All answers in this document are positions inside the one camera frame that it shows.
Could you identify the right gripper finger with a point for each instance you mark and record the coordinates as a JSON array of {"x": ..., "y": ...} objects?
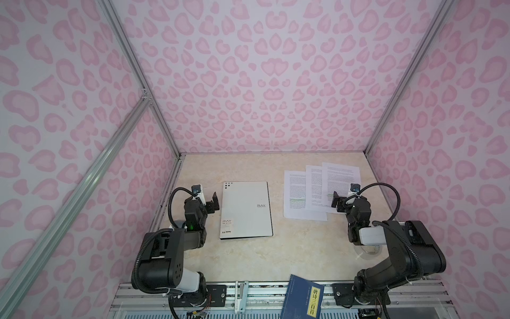
[
  {"x": 340, "y": 205},
  {"x": 335, "y": 200}
]

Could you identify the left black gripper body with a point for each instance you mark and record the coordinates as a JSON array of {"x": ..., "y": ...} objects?
[{"x": 206, "y": 205}]

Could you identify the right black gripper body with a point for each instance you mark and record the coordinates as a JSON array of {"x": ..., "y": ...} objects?
[{"x": 346, "y": 203}]

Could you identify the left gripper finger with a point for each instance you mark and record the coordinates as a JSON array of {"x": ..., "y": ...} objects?
[
  {"x": 215, "y": 202},
  {"x": 210, "y": 206}
]

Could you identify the printed paper sheet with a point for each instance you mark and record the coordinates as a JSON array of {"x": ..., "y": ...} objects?
[
  {"x": 337, "y": 177},
  {"x": 313, "y": 191},
  {"x": 295, "y": 198}
]

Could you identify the white black file folder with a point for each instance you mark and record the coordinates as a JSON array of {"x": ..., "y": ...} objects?
[{"x": 245, "y": 211}]

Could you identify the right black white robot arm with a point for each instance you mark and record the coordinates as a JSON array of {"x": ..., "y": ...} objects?
[{"x": 413, "y": 254}]

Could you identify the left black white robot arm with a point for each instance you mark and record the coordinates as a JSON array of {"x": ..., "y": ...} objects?
[{"x": 159, "y": 266}]

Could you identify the clear tape roll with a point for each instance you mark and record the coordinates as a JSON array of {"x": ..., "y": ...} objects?
[{"x": 367, "y": 252}]

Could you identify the blue book yellow label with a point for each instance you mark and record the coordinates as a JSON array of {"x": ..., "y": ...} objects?
[{"x": 303, "y": 299}]

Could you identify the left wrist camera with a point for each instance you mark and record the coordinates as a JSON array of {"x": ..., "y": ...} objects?
[{"x": 198, "y": 193}]

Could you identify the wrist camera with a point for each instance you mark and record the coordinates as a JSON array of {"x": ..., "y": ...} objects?
[
  {"x": 198, "y": 193},
  {"x": 353, "y": 192}
]

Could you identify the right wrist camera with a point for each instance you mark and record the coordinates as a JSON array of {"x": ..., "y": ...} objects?
[{"x": 353, "y": 192}]

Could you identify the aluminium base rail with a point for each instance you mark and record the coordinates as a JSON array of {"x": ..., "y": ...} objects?
[{"x": 421, "y": 299}]

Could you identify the aluminium diagonal frame bar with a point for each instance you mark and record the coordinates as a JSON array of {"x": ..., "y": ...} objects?
[{"x": 26, "y": 274}]

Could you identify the right aluminium corner post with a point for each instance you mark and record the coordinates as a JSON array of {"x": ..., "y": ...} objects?
[{"x": 444, "y": 11}]

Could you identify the aluminium corner post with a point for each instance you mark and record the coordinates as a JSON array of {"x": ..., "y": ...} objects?
[
  {"x": 111, "y": 14},
  {"x": 444, "y": 11}
]

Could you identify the left aluminium corner post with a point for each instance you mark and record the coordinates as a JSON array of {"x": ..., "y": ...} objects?
[{"x": 111, "y": 14}]

